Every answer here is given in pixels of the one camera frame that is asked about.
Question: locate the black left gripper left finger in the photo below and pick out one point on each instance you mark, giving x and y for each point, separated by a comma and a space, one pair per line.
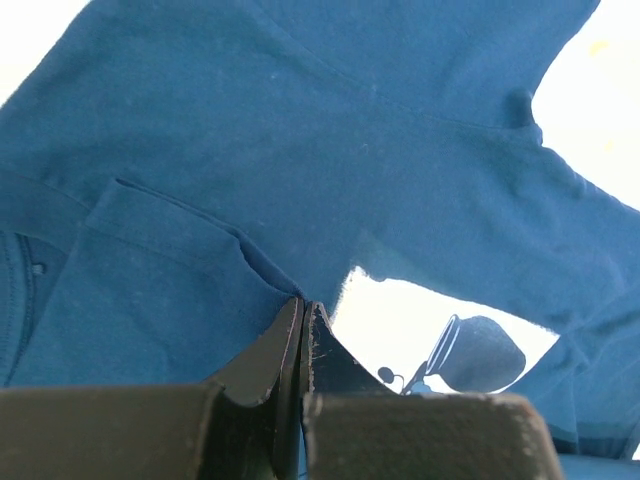
241, 423

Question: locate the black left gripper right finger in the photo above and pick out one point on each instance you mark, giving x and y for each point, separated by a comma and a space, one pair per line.
357, 428

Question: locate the navy blue printed t-shirt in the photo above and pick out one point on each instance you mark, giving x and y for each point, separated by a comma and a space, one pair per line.
173, 171

